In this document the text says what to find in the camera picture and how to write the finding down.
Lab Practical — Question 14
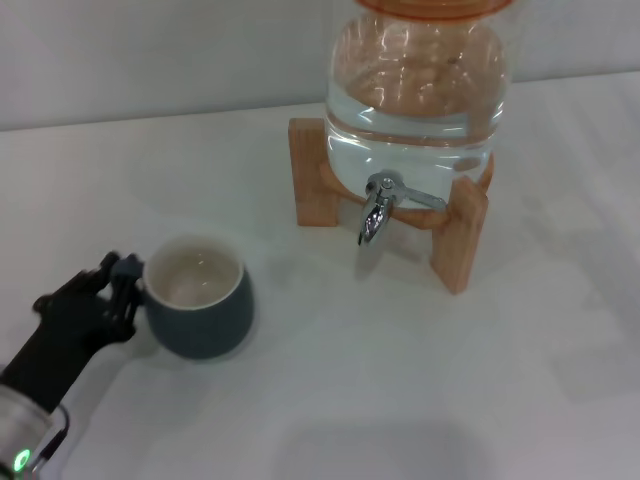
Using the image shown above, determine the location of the black ceramic cup white inside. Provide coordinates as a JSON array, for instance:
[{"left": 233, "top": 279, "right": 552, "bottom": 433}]
[{"left": 141, "top": 234, "right": 260, "bottom": 363}]

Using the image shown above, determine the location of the wooden dispenser stand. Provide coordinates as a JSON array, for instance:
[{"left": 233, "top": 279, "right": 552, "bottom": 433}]
[{"left": 288, "top": 117, "right": 489, "bottom": 297}]

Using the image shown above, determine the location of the chrome faucet with lever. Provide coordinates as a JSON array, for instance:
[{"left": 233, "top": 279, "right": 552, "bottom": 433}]
[{"left": 356, "top": 169, "right": 447, "bottom": 248}]

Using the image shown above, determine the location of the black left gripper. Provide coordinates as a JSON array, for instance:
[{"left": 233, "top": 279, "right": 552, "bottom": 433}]
[{"left": 0, "top": 251, "right": 147, "bottom": 415}]

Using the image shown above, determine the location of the clear glass water dispenser jar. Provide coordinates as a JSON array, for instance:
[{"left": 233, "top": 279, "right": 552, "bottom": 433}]
[{"left": 323, "top": 0, "right": 517, "bottom": 212}]

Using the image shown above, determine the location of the orange dispenser lid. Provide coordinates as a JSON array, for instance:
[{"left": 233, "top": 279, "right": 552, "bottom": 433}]
[{"left": 355, "top": 0, "right": 522, "bottom": 21}]

